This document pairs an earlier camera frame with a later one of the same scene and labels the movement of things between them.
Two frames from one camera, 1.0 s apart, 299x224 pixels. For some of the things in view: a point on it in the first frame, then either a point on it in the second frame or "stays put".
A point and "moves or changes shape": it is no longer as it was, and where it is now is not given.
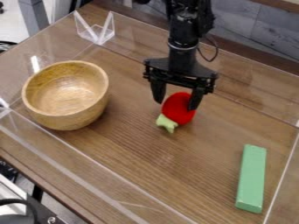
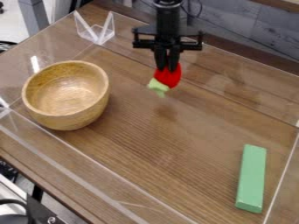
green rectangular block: [253, 178] stays put
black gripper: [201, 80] to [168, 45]
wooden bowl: [65, 94] stays put
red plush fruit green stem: [176, 110] moves or changes shape
